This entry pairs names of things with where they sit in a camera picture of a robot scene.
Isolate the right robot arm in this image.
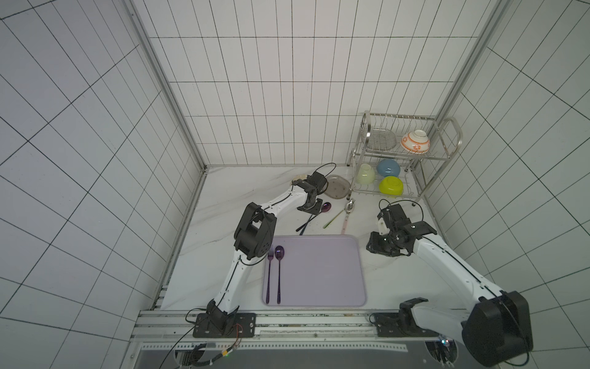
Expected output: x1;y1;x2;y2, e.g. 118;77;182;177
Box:
367;221;534;367

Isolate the lilac placemat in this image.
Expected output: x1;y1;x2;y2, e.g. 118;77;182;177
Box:
261;235;367;308

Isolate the purple fork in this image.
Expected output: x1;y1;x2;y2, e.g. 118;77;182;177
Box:
265;247;274;304

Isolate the dark purple spoon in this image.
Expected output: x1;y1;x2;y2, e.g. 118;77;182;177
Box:
299;202;331;235

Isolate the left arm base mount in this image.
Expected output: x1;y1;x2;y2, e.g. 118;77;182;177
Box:
192;313;257;339

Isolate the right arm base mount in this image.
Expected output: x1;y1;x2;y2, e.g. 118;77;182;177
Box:
369;312;439;338

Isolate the pink handled spoon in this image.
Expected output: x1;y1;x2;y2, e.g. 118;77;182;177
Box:
341;198;355;235

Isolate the blue bowl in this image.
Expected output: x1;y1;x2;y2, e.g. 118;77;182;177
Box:
376;158;401;178

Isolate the aluminium mounting rail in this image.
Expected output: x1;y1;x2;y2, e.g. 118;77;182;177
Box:
129;309;462;354

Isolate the grey plate in rack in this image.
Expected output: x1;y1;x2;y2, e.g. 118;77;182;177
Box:
367;129;398;152

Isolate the pale green bowl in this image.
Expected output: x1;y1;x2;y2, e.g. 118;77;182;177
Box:
356;163;376;185

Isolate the white orange patterned bowl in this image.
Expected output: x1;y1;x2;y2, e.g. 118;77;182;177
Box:
400;129;430;155

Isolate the lime green bowl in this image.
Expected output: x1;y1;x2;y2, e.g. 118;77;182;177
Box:
379;176;404;196

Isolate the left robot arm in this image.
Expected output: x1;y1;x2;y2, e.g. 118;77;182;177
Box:
206;177;327;330

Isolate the blue fork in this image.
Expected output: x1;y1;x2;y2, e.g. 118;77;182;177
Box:
295;215;316;232

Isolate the metal dish rack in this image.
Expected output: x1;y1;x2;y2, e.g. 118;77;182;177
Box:
346;112;463;201

